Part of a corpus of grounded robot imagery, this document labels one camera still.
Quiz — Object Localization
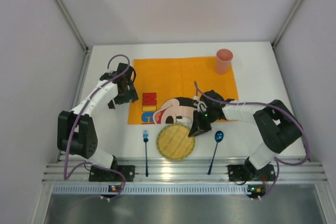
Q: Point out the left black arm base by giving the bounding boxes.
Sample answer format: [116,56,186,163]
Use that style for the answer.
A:
[84,165,135,182]

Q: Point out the round woven bamboo plate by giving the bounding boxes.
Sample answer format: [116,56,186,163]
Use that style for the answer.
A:
[156,123,196,161]

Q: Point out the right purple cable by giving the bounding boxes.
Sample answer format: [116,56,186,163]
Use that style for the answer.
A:
[193,80,311,200]

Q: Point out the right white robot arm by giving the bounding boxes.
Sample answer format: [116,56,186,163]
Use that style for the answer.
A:
[189,90,302,173]

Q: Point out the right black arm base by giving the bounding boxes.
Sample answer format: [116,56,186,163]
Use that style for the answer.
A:
[227,164,276,183]

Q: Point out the slotted grey cable duct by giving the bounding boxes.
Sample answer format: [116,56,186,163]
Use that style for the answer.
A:
[52,184,266,196]

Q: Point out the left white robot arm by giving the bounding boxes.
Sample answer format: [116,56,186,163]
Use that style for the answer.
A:
[57,63,139,169]

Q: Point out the pink plastic cup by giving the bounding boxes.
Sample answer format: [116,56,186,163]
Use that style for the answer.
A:
[215,49,233,74]

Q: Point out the aluminium front rail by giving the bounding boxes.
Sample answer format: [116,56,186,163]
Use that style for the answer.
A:
[41,157,328,184]

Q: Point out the orange cartoon mouse placemat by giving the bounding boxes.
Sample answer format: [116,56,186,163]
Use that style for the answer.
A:
[128,57,238,125]

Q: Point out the blue metallic spoon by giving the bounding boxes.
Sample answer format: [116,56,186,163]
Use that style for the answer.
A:
[207,131,224,175]

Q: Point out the blue metallic fork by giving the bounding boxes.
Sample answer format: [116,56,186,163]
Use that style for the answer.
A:
[143,130,149,177]

